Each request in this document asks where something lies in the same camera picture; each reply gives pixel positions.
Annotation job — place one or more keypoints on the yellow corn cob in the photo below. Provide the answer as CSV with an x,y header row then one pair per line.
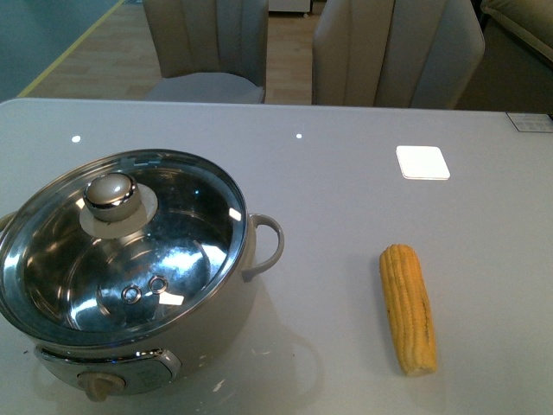
x,y
408,310

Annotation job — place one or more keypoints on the glass pot lid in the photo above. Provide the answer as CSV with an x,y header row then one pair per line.
x,y
63,284

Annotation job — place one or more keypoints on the beige electric cooking pot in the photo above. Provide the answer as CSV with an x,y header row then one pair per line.
x,y
169,353

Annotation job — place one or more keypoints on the left beige upholstered chair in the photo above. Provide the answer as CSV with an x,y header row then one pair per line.
x,y
209,51

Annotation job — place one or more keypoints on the beige upholstered chair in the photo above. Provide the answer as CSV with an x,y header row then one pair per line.
x,y
209,51
397,54

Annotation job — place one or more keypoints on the right beige upholstered chair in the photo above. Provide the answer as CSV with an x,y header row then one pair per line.
x,y
397,54

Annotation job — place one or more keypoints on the table corner label sticker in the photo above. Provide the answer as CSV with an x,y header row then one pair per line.
x,y
531,122

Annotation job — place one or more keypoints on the beige sofa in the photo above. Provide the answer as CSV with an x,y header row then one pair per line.
x,y
529,20

